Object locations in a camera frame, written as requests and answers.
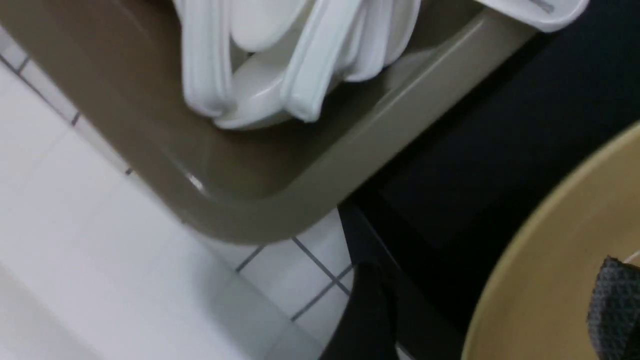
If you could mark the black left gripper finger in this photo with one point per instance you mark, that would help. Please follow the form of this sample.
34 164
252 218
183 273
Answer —
613 317

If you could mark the yellow noodle bowl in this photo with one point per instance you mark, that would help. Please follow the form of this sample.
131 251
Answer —
535 303

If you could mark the white ceramic soup spoon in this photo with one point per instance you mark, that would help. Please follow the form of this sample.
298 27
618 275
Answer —
547 16

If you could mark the black serving tray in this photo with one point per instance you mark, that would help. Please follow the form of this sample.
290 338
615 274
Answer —
426 232

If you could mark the pile of white spoons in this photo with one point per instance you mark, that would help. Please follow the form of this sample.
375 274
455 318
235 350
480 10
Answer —
252 64

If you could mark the checkered white tablecloth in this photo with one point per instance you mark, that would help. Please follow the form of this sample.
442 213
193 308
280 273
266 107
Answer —
127 280

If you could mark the olive plastic spoon bin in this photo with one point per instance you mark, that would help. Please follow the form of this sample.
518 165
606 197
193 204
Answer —
119 63

